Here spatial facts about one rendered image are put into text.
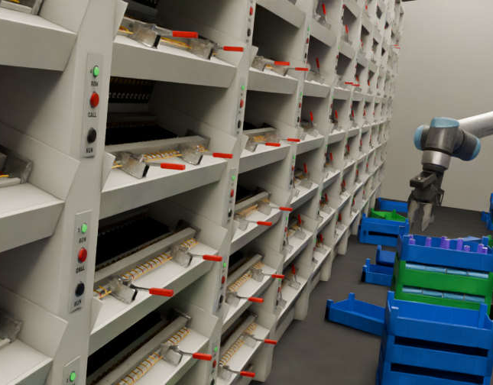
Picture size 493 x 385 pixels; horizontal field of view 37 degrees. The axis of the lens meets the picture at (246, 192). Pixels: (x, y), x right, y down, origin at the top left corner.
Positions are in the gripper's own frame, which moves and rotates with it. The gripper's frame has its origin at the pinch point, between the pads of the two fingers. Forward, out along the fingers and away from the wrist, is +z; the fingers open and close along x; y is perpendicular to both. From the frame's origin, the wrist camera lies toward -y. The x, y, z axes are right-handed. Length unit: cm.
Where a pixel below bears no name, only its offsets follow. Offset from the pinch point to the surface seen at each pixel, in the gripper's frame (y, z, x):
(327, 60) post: 8, -56, 55
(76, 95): -172, 10, -31
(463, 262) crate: 6.1, 7.9, -15.7
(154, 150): -137, 10, -11
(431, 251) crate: 0.5, 7.2, -6.8
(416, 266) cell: 0.9, 12.8, -3.1
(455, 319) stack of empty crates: 1.2, 25.9, -19.4
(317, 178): 20, -12, 53
